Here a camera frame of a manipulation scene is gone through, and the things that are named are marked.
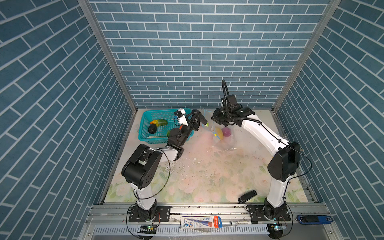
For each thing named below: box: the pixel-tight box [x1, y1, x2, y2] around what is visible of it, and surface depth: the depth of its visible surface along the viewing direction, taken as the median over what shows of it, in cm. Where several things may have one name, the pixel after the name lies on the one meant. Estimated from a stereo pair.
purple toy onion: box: [222, 127, 232, 137], surface depth 104 cm
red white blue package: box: [180, 215, 223, 229], surface depth 72 cm
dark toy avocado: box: [148, 123, 157, 134], surface depth 106 cm
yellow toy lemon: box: [217, 127, 224, 140], surface depth 103 cm
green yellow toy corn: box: [150, 119, 168, 127], surface depth 110 cm
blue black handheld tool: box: [297, 214, 334, 225], surface depth 71 cm
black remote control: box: [238, 190, 258, 204], surface depth 79 cm
